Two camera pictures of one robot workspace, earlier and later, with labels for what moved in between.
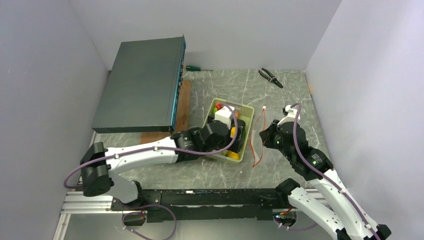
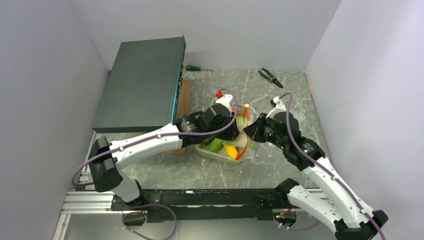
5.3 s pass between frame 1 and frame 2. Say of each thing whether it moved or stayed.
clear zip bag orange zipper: moved
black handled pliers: stayed
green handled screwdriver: stayed
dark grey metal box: stayed
